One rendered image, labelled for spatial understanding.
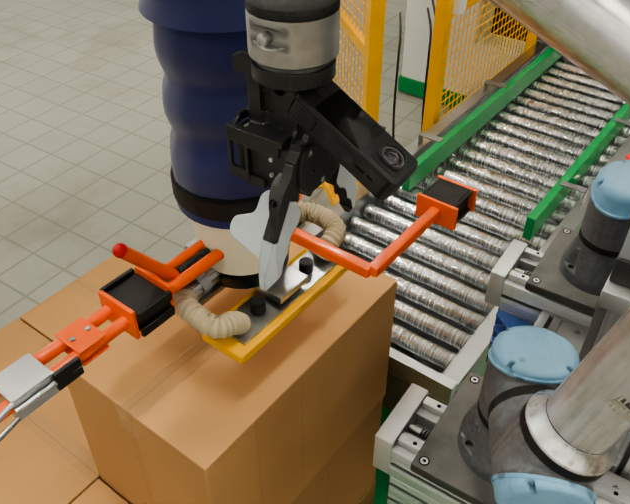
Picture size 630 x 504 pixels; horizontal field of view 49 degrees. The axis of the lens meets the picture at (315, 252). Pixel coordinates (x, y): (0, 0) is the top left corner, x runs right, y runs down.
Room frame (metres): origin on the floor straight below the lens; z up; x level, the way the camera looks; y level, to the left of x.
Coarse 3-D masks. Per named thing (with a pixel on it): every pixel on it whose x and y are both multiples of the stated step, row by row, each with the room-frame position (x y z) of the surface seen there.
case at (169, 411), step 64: (320, 320) 1.00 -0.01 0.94; (384, 320) 1.09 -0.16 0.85; (128, 384) 0.83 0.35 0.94; (192, 384) 0.83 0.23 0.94; (256, 384) 0.83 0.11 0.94; (320, 384) 0.90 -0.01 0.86; (384, 384) 1.12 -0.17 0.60; (128, 448) 0.79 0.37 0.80; (192, 448) 0.69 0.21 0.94; (256, 448) 0.75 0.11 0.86; (320, 448) 0.91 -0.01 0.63
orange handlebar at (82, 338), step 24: (432, 216) 1.03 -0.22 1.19; (312, 240) 0.95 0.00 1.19; (408, 240) 0.96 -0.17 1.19; (168, 264) 0.89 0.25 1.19; (360, 264) 0.89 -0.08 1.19; (384, 264) 0.89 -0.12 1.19; (96, 312) 0.78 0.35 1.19; (72, 336) 0.72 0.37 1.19; (96, 336) 0.72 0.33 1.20; (48, 360) 0.69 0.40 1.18; (0, 408) 0.59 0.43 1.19
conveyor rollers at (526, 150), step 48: (528, 96) 2.81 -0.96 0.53; (576, 96) 2.78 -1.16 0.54; (480, 144) 2.37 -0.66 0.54; (528, 144) 2.36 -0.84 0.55; (576, 144) 2.40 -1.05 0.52; (480, 192) 2.06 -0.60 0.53; (528, 192) 2.05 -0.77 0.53; (576, 192) 2.04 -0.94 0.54; (384, 240) 1.78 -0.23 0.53; (432, 240) 1.77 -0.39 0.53; (480, 240) 1.77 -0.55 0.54; (528, 240) 1.77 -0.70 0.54
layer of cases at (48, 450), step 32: (64, 288) 1.53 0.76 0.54; (96, 288) 1.53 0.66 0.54; (32, 320) 1.39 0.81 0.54; (64, 320) 1.39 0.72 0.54; (0, 352) 1.27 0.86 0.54; (32, 352) 1.27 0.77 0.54; (64, 352) 1.27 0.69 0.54; (32, 416) 1.06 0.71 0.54; (64, 416) 1.06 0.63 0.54; (0, 448) 0.97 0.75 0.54; (32, 448) 0.97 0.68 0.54; (64, 448) 0.97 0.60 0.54; (352, 448) 1.02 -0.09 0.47; (0, 480) 0.88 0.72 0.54; (32, 480) 0.88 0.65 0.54; (64, 480) 0.88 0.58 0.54; (96, 480) 0.89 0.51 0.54; (320, 480) 0.91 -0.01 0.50; (352, 480) 1.03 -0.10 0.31
